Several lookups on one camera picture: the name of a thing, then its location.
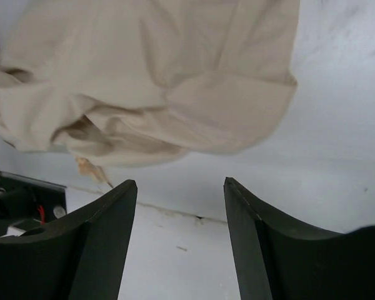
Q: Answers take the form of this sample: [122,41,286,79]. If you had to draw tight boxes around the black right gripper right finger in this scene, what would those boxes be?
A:
[224,177,375,299]

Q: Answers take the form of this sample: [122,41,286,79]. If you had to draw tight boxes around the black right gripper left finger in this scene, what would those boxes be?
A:
[0,179,138,299]

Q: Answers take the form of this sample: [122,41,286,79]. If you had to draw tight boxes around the beige trousers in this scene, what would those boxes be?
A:
[0,1,300,182]

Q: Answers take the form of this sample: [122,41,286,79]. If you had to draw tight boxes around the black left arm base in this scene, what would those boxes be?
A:
[0,171,67,237]

